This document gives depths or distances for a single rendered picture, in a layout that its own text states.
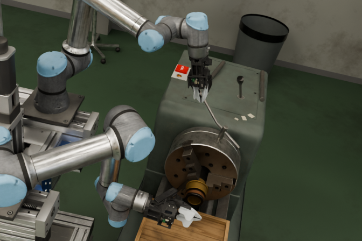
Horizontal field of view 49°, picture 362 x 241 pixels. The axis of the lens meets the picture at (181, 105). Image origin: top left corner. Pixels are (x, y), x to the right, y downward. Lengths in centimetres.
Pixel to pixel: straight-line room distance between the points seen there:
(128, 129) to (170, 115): 48
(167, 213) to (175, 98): 55
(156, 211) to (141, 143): 32
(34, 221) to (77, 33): 75
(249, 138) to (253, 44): 264
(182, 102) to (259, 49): 264
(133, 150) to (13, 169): 35
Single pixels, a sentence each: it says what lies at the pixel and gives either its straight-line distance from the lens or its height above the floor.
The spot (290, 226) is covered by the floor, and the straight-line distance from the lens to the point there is 319.
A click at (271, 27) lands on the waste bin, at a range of 476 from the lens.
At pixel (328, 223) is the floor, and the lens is 338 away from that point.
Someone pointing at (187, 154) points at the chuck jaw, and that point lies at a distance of 160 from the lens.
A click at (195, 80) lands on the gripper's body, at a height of 150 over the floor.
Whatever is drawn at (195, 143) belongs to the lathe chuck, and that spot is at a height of 123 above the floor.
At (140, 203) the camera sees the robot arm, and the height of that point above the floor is 111.
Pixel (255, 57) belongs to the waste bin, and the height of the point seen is 39.
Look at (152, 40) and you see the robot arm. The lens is 131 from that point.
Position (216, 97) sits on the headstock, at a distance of 187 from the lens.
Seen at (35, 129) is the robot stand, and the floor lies 107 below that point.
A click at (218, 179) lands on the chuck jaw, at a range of 167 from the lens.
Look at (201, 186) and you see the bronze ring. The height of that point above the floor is 112.
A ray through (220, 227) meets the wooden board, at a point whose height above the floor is 88.
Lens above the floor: 225
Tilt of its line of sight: 35 degrees down
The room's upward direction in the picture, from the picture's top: 13 degrees clockwise
